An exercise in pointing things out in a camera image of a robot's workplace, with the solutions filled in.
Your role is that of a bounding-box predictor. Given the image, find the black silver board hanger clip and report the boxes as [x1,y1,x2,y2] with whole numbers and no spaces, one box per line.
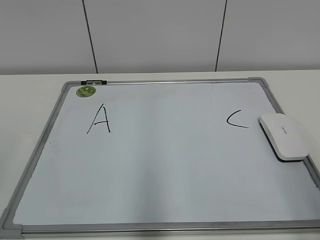
[80,79,107,86]

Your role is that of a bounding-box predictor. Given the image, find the green round magnet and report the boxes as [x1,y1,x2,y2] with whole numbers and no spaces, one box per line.
[76,85,96,98]

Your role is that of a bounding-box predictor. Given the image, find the white board with grey frame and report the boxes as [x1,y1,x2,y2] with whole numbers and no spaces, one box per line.
[0,77,320,239]

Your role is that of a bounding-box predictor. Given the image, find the white board eraser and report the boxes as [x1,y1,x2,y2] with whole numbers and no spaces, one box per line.
[259,113,309,162]

